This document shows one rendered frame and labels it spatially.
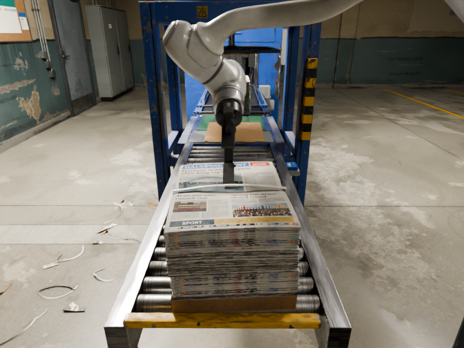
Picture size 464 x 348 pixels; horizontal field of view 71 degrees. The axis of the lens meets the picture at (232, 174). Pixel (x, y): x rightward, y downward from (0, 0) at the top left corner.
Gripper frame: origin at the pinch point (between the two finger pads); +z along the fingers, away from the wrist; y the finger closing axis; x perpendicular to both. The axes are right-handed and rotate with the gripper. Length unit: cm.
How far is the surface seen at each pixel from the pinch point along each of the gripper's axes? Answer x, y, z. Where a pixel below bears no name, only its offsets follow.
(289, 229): -13.0, -0.9, 18.9
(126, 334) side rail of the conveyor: 22.5, 18.9, 34.4
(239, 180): -3.1, 9.2, -2.0
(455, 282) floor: -137, 136, -24
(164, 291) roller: 16.5, 24.5, 22.6
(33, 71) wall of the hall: 297, 216, -373
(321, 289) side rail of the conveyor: -23.7, 22.2, 22.9
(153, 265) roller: 21.0, 26.6, 14.7
